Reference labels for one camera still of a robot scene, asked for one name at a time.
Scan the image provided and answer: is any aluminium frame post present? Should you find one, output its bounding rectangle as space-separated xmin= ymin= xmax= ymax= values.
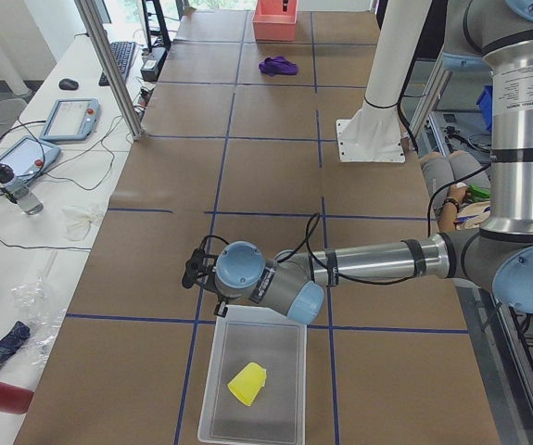
xmin=74 ymin=0 xmax=144 ymax=141

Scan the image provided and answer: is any black keyboard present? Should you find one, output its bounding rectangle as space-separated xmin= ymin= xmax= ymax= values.
xmin=109 ymin=41 xmax=137 ymax=80

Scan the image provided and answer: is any black computer mouse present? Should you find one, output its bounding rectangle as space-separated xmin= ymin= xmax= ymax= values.
xmin=58 ymin=78 xmax=79 ymax=91

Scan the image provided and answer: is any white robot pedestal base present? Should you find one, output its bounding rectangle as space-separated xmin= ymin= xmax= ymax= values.
xmin=336 ymin=0 xmax=432 ymax=163

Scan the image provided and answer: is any green handled tool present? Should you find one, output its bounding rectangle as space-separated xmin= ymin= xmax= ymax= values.
xmin=467 ymin=184 xmax=491 ymax=202

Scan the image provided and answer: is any folded blue umbrella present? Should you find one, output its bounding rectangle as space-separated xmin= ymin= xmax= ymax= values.
xmin=0 ymin=321 xmax=31 ymax=369

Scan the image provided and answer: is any teach pendant far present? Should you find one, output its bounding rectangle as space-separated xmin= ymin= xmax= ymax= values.
xmin=40 ymin=98 xmax=100 ymax=143

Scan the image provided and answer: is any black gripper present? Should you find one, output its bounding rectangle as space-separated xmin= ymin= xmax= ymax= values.
xmin=181 ymin=248 xmax=228 ymax=318

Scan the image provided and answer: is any white crumpled tissue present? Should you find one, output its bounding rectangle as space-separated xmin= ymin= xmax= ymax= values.
xmin=62 ymin=204 xmax=105 ymax=241

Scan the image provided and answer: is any teach pendant near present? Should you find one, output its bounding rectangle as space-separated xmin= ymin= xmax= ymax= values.
xmin=0 ymin=136 xmax=61 ymax=184

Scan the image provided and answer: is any clear plastic bin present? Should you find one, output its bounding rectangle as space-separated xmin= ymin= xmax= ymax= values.
xmin=197 ymin=305 xmax=307 ymax=444

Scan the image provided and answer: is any crumpled clear plastic wrap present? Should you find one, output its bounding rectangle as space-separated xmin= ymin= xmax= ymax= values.
xmin=11 ymin=277 xmax=67 ymax=366

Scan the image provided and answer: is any clear water bottle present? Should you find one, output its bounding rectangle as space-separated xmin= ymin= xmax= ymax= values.
xmin=0 ymin=163 xmax=44 ymax=215

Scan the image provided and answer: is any black small computer box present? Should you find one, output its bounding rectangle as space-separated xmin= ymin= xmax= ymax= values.
xmin=140 ymin=47 xmax=168 ymax=83

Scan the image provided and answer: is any pink plastic bin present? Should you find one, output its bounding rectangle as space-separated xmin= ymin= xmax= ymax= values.
xmin=252 ymin=0 xmax=298 ymax=42

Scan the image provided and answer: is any purple crumpled cloth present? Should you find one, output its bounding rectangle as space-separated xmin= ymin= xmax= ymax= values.
xmin=259 ymin=56 xmax=298 ymax=77

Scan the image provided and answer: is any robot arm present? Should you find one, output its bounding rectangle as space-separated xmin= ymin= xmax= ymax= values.
xmin=170 ymin=10 xmax=427 ymax=267

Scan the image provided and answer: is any yellow plastic cup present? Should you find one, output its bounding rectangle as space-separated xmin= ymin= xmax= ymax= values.
xmin=227 ymin=362 xmax=267 ymax=407

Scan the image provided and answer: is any teach pendant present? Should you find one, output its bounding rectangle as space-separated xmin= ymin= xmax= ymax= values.
xmin=40 ymin=98 xmax=100 ymax=143
xmin=0 ymin=136 xmax=61 ymax=184

